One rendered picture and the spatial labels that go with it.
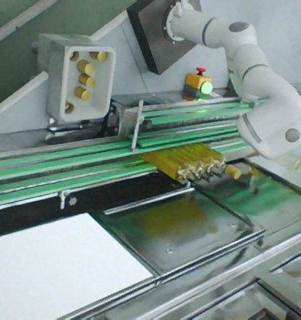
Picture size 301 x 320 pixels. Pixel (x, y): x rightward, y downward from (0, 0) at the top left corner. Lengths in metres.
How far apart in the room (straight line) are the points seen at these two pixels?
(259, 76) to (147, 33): 0.46
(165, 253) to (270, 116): 0.46
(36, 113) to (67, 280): 0.54
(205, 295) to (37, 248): 0.45
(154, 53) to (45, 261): 0.76
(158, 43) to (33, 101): 0.46
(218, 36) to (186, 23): 0.15
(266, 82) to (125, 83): 0.58
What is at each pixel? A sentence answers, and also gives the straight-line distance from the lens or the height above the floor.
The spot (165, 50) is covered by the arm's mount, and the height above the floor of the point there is 0.81.
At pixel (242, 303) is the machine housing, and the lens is 1.18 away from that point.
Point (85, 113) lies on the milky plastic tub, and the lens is 1.33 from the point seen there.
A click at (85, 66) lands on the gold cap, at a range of 1.29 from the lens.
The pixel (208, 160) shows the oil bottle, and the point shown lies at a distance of 1.41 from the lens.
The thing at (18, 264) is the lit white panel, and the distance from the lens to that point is 1.09.
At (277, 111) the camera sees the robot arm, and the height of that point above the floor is 1.35.
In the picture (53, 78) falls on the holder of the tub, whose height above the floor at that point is 0.78.
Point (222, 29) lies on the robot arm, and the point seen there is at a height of 1.04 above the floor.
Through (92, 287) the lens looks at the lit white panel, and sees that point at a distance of 1.04.
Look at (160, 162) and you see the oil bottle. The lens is 1.38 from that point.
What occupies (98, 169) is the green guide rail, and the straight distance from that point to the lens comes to 1.34.
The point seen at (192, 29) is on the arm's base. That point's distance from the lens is 1.38.
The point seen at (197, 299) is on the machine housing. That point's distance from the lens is 1.11.
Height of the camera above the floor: 1.85
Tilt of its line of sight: 40 degrees down
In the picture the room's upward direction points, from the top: 124 degrees clockwise
